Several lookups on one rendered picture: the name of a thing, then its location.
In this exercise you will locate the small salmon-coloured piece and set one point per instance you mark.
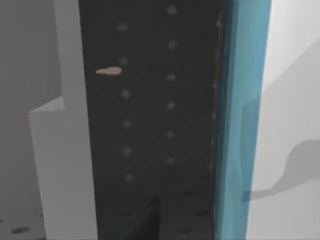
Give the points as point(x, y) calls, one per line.
point(110, 71)

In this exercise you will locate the grey pierced panel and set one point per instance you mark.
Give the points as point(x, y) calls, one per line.
point(20, 228)

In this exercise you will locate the light blue rack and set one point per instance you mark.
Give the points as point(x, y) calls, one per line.
point(240, 100)

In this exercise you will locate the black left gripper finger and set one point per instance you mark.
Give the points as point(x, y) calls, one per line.
point(147, 225)

